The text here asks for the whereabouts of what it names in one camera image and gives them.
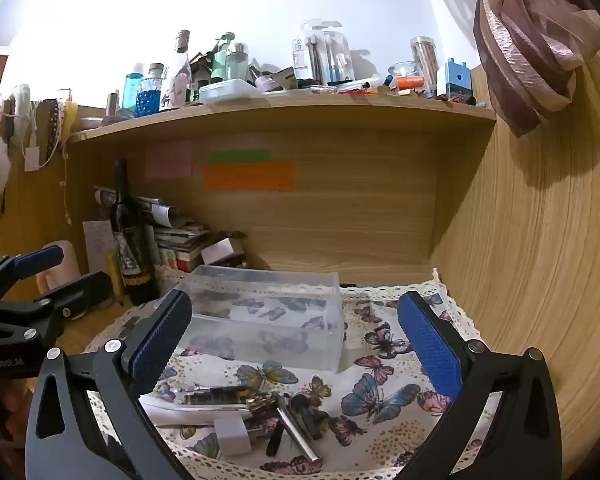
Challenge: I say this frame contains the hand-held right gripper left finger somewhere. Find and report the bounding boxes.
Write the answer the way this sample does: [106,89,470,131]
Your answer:
[25,289,193,480]

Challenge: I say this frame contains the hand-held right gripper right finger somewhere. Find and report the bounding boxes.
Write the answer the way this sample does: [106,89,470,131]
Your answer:
[395,290,563,480]

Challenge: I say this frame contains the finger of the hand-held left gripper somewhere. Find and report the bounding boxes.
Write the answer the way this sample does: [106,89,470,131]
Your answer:
[0,246,65,302]
[10,271,112,343]

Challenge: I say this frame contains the white pouch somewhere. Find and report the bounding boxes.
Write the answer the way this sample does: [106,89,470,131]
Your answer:
[140,384,253,428]

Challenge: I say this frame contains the black and gold folding tool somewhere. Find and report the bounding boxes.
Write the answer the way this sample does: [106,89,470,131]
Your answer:
[181,389,276,417]

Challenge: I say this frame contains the clear plastic storage box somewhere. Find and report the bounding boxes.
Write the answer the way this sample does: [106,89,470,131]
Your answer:
[172,265,348,374]

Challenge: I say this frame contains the white power adapter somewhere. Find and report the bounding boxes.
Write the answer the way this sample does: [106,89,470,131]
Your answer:
[214,412,251,457]

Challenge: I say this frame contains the small black figure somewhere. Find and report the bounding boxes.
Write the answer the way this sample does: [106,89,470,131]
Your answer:
[289,393,331,442]

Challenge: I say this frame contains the silver metal rod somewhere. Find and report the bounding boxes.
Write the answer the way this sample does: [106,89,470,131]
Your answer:
[275,393,322,462]

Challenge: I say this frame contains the beige cylindrical cup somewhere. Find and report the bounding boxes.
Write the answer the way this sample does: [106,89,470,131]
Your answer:
[36,240,79,294]

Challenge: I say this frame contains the white handwritten paper note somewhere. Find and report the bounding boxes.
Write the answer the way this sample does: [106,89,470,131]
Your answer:
[82,219,117,274]

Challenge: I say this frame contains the butterfly print lace tablecloth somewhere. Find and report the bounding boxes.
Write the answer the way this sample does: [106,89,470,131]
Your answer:
[82,267,486,480]

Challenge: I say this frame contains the dark wine bottle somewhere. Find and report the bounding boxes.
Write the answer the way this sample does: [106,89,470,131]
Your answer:
[111,158,159,306]

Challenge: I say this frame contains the stack of books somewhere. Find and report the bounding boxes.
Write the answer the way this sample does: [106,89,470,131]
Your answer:
[152,220,212,274]

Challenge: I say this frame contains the small white cardboard box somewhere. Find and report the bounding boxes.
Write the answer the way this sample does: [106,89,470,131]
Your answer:
[200,236,237,266]

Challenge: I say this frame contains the rolled magazine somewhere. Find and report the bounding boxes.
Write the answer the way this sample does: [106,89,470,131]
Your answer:
[94,185,177,227]

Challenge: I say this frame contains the patterned hanging ribbon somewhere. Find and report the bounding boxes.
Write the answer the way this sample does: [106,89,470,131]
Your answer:
[47,98,64,154]

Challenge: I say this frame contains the yellow hanging tassel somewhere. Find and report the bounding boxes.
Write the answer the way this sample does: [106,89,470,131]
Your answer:
[62,88,79,134]

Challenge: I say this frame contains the pink sticky note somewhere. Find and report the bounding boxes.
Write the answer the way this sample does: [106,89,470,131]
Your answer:
[145,140,194,180]

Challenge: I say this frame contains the orange sticky note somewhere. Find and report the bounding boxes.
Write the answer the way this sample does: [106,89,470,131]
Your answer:
[202,161,296,193]

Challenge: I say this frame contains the teal liquid bottle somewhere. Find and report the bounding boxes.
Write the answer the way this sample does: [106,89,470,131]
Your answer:
[122,73,144,111]

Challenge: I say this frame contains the bottle of blue beads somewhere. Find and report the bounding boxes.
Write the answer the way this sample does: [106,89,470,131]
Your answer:
[135,63,165,118]

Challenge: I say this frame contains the green sticky note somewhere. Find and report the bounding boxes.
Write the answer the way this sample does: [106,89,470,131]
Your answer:
[207,149,272,164]

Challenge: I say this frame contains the clear tall bottle pink print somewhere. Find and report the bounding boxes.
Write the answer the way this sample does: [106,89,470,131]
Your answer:
[159,29,194,111]

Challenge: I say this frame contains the white lidded plastic container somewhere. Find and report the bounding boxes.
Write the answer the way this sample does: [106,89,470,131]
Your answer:
[198,78,261,106]

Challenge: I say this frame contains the wooden shelf board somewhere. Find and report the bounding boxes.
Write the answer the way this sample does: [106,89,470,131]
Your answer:
[67,91,497,145]

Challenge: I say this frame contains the blue pencil sharpener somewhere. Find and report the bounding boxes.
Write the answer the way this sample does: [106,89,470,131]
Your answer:
[443,57,475,104]

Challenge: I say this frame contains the green pump bottle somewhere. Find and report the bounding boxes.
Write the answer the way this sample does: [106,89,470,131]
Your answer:
[210,32,236,84]

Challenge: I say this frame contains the clear round bottle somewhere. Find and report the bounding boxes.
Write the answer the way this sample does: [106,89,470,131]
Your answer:
[226,42,251,81]

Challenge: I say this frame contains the glass jar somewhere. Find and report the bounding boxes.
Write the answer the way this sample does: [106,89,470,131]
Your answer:
[387,61,421,92]

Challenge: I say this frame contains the clear tube of sticks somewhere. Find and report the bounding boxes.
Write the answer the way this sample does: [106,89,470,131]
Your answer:
[410,36,441,99]

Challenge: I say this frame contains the toothbrush blister pack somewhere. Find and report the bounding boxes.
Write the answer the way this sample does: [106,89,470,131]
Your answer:
[324,20,357,86]
[292,21,331,82]

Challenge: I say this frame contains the brown hanging fabric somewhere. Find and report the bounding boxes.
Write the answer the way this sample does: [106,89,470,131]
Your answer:
[472,0,600,139]

